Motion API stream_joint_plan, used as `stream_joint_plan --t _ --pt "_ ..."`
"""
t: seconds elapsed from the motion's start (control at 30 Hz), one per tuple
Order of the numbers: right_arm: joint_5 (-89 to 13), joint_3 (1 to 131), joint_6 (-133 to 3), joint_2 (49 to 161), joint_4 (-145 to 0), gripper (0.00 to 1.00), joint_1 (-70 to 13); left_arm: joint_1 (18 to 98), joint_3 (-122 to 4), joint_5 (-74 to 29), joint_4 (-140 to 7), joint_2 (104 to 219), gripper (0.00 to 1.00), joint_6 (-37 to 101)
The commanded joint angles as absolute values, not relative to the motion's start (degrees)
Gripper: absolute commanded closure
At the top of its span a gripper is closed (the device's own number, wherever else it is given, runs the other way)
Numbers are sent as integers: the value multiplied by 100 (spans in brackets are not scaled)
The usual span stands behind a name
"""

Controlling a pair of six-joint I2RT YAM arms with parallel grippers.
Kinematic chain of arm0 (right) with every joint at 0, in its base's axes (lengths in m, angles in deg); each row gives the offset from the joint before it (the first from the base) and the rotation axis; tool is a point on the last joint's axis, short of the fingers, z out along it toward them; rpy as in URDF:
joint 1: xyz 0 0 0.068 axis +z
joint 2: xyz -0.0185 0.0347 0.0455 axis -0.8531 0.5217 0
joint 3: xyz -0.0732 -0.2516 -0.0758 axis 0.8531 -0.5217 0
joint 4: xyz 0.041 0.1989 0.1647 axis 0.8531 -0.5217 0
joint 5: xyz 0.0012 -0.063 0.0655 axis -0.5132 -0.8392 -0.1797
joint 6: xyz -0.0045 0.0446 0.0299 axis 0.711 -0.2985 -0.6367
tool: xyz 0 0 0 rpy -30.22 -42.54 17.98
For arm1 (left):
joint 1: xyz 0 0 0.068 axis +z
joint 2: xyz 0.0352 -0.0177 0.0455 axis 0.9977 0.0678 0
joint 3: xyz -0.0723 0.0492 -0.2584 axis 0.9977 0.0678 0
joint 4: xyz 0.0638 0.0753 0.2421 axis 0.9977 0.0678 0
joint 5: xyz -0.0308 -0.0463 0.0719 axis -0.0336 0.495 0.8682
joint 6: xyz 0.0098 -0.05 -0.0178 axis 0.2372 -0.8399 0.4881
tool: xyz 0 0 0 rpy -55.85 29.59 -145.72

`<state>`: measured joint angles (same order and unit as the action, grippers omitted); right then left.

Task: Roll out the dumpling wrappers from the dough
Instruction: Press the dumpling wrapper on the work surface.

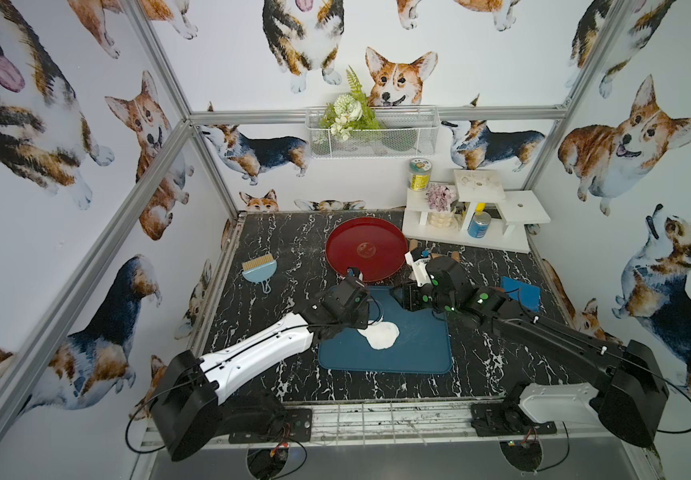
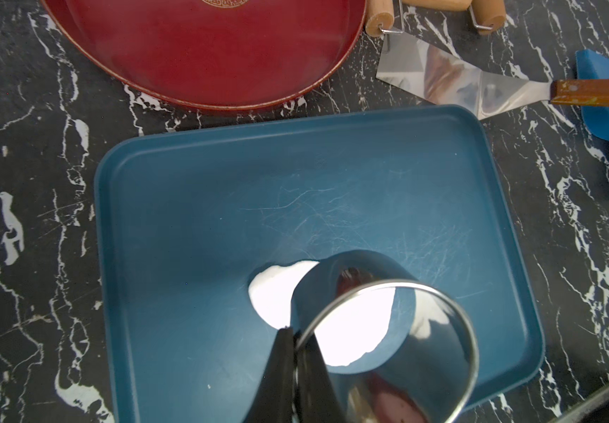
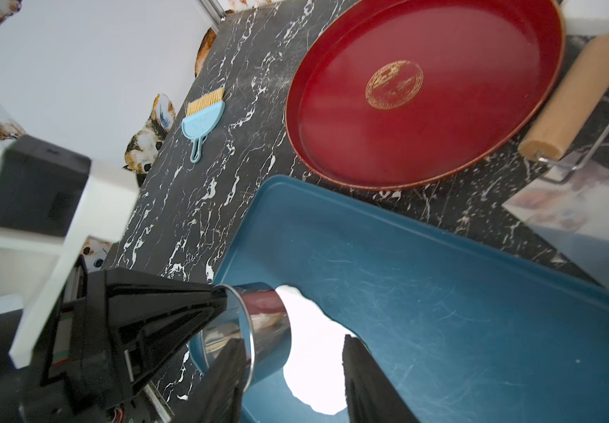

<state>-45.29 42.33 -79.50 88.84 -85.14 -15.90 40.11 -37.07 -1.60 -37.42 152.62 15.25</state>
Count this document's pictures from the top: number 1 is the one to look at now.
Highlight round metal cutter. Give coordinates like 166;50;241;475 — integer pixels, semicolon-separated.
367;296;383;326

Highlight wooden double roller pin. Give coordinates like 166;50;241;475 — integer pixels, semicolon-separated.
409;239;461;263

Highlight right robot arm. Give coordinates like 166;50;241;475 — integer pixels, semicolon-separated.
399;250;669;448

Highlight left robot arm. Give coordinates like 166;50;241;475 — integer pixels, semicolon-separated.
147;267;369;462

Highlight white dough piece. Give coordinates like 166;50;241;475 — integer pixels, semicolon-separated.
357;321;399;350

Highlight teal plastic tray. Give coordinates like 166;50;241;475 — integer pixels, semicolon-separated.
319;287;453;374

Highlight red round tray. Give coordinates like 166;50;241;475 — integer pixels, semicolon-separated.
325;217;409;283

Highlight light blue hand brush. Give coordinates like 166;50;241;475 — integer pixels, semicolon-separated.
242;253;278;294

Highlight blue can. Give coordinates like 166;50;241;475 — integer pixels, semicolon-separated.
467;211;491;239

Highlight pink flower decoration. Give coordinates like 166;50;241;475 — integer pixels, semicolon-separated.
425;183;457;212

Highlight white tiered shelf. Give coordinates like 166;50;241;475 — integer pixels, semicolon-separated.
403;170;551;253

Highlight yellow sunflower seed can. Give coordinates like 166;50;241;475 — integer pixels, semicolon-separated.
409;158;433;191

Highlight artificial green white flowers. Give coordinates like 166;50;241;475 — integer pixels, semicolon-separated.
320;66;383;142

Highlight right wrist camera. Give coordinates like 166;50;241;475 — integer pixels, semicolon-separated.
405;248;431;287

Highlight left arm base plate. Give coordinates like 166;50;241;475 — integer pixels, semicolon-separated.
229;408;314;444

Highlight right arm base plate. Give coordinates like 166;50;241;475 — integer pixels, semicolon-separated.
469;403;557;437

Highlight white wire wall basket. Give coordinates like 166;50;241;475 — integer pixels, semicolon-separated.
305;106;441;159

